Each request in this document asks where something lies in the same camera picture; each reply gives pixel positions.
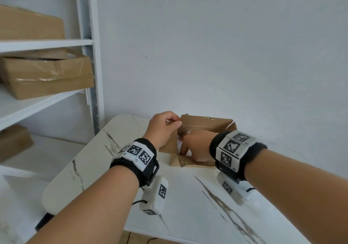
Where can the person's right hand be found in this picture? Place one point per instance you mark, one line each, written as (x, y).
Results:
(199, 146)

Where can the person's left hand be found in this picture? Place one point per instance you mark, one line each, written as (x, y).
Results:
(161, 128)

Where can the brown cardboard box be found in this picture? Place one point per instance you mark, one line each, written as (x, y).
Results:
(206, 123)

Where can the person's right forearm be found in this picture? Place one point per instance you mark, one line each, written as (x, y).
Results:
(299, 192)

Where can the person's left forearm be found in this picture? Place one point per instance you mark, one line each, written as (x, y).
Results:
(89, 211)

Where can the black right wristband, marker tiles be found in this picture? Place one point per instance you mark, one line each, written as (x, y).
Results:
(231, 146)

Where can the black wristband, marker tiles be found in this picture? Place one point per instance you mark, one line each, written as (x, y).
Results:
(231, 146)
(136, 150)

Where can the black left wristband, marker tiles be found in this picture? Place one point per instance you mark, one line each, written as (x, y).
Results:
(136, 150)

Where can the white metal shelf unit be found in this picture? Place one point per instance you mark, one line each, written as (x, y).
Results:
(91, 62)

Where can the taped brown shelf carton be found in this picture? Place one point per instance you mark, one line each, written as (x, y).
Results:
(49, 83)

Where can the small brown shelf carton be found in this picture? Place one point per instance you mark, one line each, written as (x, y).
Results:
(13, 143)

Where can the black table leg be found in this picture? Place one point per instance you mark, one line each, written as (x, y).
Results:
(44, 220)

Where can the plain brown shelf carton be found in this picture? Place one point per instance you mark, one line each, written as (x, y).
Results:
(27, 24)

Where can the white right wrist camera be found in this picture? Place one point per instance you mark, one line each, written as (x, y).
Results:
(236, 193)

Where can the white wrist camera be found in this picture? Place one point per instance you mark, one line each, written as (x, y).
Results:
(155, 197)
(236, 193)

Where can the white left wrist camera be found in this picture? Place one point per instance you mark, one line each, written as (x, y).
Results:
(155, 197)

